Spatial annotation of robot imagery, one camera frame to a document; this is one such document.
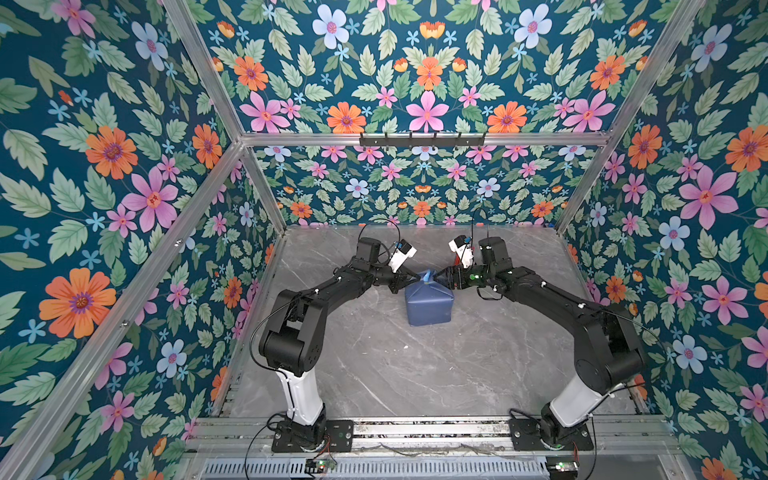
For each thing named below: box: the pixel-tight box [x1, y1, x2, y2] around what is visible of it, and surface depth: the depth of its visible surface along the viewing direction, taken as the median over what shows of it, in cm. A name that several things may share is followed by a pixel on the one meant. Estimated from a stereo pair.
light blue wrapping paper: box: [404, 269, 454, 327], surface depth 88 cm
